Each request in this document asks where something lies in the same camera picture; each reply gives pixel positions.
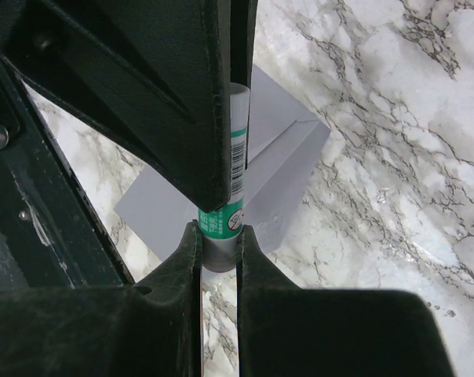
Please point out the green white glue stick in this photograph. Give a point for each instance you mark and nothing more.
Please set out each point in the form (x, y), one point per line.
(221, 228)

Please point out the grey envelope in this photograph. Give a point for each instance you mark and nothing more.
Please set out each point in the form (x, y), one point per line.
(285, 141)

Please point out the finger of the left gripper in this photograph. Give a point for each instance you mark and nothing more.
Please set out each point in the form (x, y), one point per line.
(243, 26)
(153, 76)

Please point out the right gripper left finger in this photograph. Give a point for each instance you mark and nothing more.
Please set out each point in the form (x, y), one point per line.
(151, 328)

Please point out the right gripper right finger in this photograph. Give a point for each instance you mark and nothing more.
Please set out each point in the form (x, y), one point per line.
(286, 330)

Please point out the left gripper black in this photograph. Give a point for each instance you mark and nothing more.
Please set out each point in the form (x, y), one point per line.
(33, 176)

